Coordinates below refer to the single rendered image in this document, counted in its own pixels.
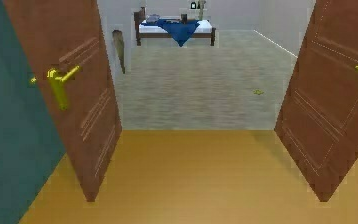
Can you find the small green floor object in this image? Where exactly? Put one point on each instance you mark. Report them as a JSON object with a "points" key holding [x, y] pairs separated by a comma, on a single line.
{"points": [[258, 92]]}

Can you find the blue blanket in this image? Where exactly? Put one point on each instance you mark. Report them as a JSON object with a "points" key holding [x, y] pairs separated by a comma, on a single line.
{"points": [[180, 30]]}

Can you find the dark wooden bed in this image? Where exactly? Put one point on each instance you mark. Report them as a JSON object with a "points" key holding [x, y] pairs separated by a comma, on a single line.
{"points": [[205, 27]]}

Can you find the grey pillow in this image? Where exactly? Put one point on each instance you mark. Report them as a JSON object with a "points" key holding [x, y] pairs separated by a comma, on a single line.
{"points": [[152, 18]]}

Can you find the brown wooden room door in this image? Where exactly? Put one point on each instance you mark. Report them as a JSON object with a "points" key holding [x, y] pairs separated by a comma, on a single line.
{"points": [[323, 110], [73, 126]]}

